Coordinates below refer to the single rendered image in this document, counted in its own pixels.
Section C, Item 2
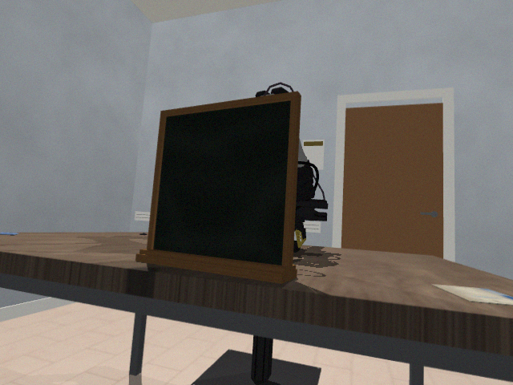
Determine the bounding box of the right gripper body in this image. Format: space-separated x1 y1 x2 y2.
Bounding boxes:
295 212 306 240

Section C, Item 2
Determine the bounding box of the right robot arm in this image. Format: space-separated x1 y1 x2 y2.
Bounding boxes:
296 176 315 202

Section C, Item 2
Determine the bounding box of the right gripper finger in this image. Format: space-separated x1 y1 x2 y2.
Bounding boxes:
295 229 306 248

